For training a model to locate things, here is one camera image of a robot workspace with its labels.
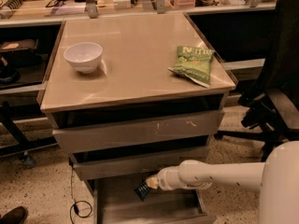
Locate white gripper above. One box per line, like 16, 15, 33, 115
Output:
146, 166, 181, 190

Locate dark blue rxbar wrapper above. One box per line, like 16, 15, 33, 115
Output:
135, 180, 151, 201

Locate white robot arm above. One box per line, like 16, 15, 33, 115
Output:
146, 141, 299, 224

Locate middle grey drawer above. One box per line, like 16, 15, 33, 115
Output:
74, 147, 209, 180

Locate bottom open grey drawer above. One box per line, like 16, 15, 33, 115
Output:
94, 171, 216, 224

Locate top grey drawer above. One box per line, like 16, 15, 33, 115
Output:
53, 109, 224, 153

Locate green chip bag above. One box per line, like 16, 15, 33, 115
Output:
169, 46, 214, 88

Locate black cart leg with caster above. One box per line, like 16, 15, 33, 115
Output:
0, 102, 57, 168

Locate dark shoe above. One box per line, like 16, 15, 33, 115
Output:
0, 206, 28, 224

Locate white ceramic bowl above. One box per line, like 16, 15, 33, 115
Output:
64, 42, 103, 74

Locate black office chair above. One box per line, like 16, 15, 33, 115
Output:
215, 0, 299, 160

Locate black floor cable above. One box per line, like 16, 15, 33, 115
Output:
68, 158, 93, 224

